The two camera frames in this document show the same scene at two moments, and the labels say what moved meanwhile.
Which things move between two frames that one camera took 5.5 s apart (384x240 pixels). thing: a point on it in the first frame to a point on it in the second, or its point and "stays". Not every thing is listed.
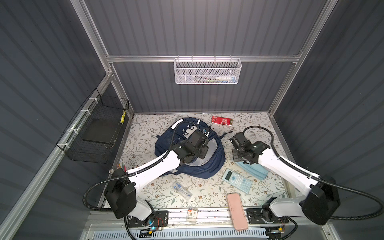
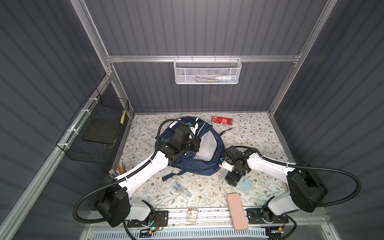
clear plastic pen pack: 182,190 stays
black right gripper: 234,156 to 234,178
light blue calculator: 237,180 stays
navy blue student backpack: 214,160 stays
